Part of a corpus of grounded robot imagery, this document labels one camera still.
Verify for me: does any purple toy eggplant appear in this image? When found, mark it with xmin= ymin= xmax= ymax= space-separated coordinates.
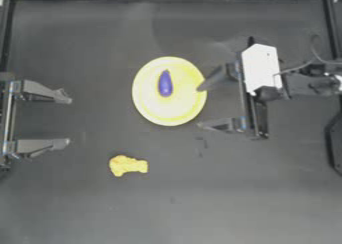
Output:
xmin=157 ymin=69 xmax=174 ymax=98

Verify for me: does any yellow plate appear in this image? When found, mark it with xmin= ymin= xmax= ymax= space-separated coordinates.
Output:
xmin=131 ymin=55 xmax=209 ymax=127

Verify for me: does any toy fried chicken piece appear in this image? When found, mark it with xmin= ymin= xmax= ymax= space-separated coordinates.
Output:
xmin=109 ymin=154 xmax=150 ymax=178

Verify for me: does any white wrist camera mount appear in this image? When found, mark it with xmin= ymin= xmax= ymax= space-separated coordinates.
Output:
xmin=241 ymin=43 xmax=285 ymax=97

